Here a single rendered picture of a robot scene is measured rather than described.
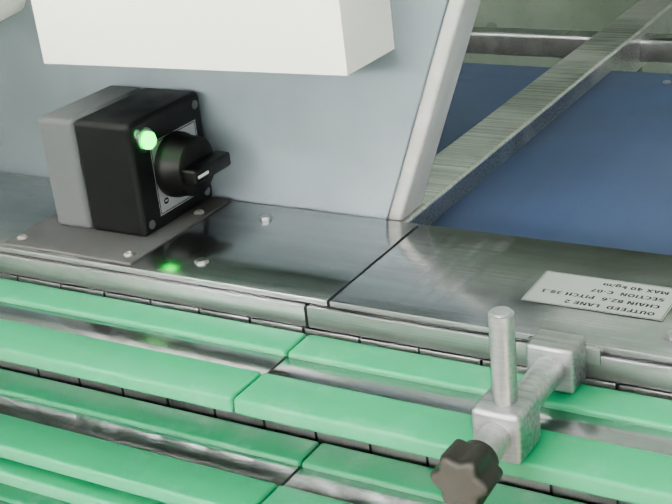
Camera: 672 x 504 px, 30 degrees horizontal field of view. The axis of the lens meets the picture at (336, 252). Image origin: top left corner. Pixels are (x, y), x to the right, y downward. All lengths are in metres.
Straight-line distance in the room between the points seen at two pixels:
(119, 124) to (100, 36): 0.06
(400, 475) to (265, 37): 0.27
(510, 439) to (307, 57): 0.28
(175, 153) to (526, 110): 0.33
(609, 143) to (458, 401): 0.40
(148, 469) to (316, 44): 0.27
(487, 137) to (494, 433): 0.44
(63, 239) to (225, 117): 0.14
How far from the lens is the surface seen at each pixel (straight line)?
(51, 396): 0.87
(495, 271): 0.75
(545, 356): 0.65
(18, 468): 0.84
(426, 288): 0.73
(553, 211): 0.88
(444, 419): 0.64
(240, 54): 0.78
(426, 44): 0.78
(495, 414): 0.59
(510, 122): 1.02
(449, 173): 0.92
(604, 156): 0.98
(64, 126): 0.86
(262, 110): 0.86
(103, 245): 0.85
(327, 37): 0.74
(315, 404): 0.66
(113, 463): 0.78
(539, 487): 0.72
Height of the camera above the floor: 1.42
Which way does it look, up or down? 51 degrees down
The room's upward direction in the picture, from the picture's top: 128 degrees counter-clockwise
